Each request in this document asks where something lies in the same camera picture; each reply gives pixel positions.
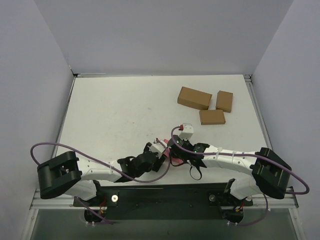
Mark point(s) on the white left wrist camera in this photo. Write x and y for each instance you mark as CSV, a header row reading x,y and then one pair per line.
x,y
159,147

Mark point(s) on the small brown box right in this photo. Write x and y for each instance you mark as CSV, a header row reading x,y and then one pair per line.
x,y
224,101

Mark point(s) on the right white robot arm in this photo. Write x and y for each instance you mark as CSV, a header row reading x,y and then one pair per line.
x,y
263,177

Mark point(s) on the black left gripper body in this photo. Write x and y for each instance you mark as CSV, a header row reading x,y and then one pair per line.
x,y
162,158

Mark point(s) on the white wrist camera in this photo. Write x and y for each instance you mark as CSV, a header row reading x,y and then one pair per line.
x,y
186,131
159,147

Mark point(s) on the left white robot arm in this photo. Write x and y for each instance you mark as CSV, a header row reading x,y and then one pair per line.
x,y
78,174

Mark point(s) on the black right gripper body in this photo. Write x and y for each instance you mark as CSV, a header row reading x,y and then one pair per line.
x,y
173,151

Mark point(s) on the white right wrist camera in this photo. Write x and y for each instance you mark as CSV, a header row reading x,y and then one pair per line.
x,y
186,131

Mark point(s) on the large brown cardboard box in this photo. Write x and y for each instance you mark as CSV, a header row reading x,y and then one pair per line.
x,y
194,98

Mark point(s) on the aluminium frame rail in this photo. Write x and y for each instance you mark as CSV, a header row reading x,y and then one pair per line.
x,y
66,202

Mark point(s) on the pink cardboard box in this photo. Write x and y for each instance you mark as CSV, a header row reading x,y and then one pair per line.
x,y
168,157

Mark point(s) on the brown cardboard box front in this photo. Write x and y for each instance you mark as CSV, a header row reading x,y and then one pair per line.
x,y
212,117

